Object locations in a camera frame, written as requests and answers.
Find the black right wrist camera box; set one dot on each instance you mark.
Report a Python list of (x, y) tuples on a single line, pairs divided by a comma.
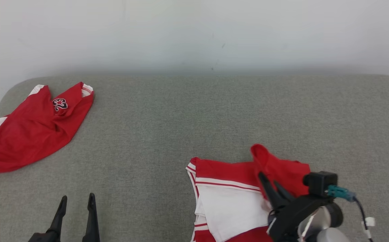
[(320, 183)]

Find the red Bulls 23 jersey shirt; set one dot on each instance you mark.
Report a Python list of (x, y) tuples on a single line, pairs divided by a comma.
[(231, 205)]

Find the teal right camera connector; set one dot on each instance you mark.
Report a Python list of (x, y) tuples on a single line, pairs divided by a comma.
[(341, 192)]

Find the red shorts with 23 print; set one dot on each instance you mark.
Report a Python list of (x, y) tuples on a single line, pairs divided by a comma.
[(29, 134)]

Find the grey fabric sofa seat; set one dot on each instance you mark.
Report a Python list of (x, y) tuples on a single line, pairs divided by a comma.
[(147, 134)]

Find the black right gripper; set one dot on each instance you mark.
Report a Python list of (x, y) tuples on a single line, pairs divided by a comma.
[(292, 215)]

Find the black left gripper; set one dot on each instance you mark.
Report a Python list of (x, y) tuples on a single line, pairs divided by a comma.
[(44, 238)]

